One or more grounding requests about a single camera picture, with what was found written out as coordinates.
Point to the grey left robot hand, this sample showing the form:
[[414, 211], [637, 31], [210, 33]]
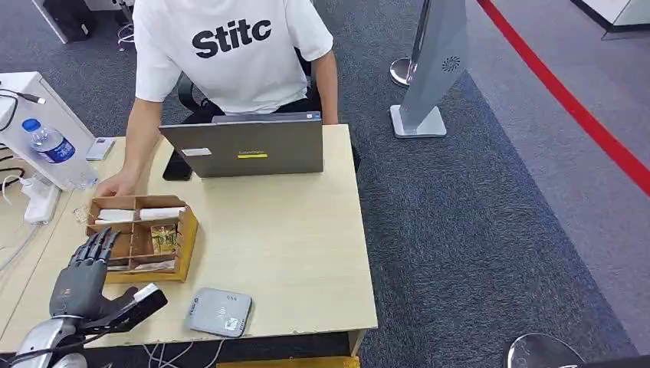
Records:
[[78, 289]]

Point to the person's right hand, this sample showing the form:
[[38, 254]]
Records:
[[119, 185]]

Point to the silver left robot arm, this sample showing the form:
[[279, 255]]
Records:
[[40, 338]]

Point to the silver smartphone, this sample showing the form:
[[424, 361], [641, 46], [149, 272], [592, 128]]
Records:
[[100, 148]]

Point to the small clear patterned wrapper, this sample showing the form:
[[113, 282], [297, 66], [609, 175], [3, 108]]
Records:
[[81, 214]]

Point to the black smartphone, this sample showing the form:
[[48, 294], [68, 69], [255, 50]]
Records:
[[176, 170]]

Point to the gold card stack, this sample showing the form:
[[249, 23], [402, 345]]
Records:
[[164, 238]]

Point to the clear water bottle blue label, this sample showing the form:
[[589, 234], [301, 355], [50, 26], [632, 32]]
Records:
[[56, 149]]

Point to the flat white card stack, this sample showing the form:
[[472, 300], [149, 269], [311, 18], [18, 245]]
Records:
[[152, 265]]

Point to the white power strip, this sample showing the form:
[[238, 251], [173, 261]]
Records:
[[43, 203]]

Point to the wooden card box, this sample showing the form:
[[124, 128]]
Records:
[[187, 244]]

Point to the grey laptop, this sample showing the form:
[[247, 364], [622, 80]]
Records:
[[249, 147]]

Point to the grey card reader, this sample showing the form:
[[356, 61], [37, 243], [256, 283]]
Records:
[[218, 312]]

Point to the chrome stool base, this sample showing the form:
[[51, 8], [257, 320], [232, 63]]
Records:
[[125, 34]]

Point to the person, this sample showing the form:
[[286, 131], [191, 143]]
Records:
[[228, 61]]

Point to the black computer case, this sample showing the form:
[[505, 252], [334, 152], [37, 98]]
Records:
[[66, 20]]

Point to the grey standing sign panel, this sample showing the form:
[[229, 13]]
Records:
[[434, 76]]

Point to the round chrome base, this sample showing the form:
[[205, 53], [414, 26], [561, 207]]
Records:
[[543, 353]]

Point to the red floor tape line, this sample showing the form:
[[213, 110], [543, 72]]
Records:
[[574, 106]]

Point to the white platform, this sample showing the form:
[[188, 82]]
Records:
[[619, 12]]

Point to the chrome stanchion post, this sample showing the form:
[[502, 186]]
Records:
[[403, 68]]

